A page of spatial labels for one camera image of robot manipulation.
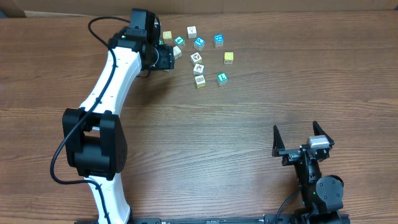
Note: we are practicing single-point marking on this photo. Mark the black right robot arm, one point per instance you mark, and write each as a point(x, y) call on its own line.
point(322, 196)

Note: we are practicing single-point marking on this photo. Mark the yellow top wooden block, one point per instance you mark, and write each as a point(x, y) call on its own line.
point(167, 37)

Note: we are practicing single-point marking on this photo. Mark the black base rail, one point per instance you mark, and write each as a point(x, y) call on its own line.
point(266, 219)

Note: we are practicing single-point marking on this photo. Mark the white wooden block top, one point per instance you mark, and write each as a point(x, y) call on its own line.
point(192, 32)

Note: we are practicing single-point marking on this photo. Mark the green L wooden block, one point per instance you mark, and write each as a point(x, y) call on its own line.
point(222, 79)

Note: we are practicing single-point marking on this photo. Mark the yellow sided picture block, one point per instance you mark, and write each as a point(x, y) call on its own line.
point(200, 81)

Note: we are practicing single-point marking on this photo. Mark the blue top wooden block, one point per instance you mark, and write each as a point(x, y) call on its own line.
point(218, 40)

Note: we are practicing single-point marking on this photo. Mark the yellow top block right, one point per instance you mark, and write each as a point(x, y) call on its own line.
point(228, 58)

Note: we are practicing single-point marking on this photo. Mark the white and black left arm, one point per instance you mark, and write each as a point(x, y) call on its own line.
point(94, 139)

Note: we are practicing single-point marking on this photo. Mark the white block blue side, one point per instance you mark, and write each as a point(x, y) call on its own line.
point(177, 52)

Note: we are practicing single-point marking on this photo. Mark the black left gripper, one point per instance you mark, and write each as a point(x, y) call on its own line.
point(166, 58)

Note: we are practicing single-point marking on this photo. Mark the green number four block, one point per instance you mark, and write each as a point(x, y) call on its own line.
point(179, 41)

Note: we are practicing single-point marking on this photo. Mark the white block brown acorn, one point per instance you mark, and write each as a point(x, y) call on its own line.
point(198, 69)

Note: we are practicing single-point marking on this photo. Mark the white block brown animal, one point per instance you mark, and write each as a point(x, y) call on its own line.
point(196, 58)

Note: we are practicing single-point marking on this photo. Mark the blue P wooden block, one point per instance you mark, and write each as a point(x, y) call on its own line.
point(199, 43)

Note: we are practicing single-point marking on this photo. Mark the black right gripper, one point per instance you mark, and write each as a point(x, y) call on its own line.
point(291, 155)

